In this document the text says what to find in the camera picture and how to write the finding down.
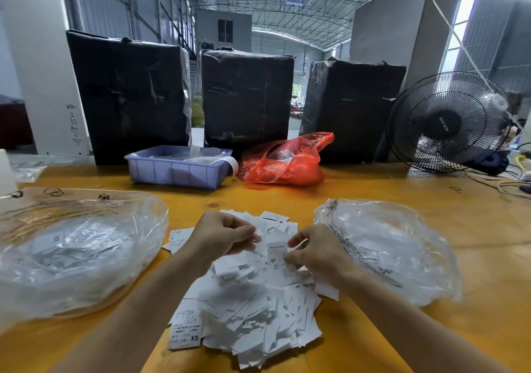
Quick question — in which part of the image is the person's right forearm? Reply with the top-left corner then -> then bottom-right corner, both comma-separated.
336,273 -> 516,373

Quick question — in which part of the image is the brown wooden cabinet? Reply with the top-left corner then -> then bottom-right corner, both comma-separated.
0,101 -> 34,149

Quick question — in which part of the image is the large black wrapped bale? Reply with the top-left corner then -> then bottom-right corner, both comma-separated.
299,58 -> 408,165
200,48 -> 295,156
66,29 -> 194,166

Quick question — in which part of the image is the bundle of cables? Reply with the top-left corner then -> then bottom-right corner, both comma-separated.
460,148 -> 531,204

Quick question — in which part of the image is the large clear bag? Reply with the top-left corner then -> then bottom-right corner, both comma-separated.
0,188 -> 170,332

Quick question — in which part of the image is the person's left forearm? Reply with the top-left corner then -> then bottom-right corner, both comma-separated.
50,251 -> 209,373

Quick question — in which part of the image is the blue plastic bin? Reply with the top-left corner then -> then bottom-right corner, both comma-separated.
124,145 -> 240,191

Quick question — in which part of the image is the black table fan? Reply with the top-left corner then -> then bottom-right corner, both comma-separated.
386,71 -> 511,174

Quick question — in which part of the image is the white pillar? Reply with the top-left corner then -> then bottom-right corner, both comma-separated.
0,0 -> 92,158

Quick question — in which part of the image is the grey cabin with window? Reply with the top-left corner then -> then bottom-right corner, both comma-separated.
196,9 -> 253,53

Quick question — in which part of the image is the pile of white labels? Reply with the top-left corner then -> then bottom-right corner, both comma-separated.
162,209 -> 340,370

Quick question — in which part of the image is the white foam box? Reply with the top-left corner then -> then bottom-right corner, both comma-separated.
0,148 -> 18,204

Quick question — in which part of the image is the person's right hand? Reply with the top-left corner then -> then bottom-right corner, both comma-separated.
285,224 -> 360,290

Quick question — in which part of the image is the red plastic bag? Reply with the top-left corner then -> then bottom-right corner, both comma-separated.
237,131 -> 336,187

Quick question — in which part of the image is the clear plastic bag black print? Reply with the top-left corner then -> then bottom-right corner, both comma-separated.
313,198 -> 463,307

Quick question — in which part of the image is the person's left hand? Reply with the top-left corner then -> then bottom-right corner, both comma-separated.
183,210 -> 260,268

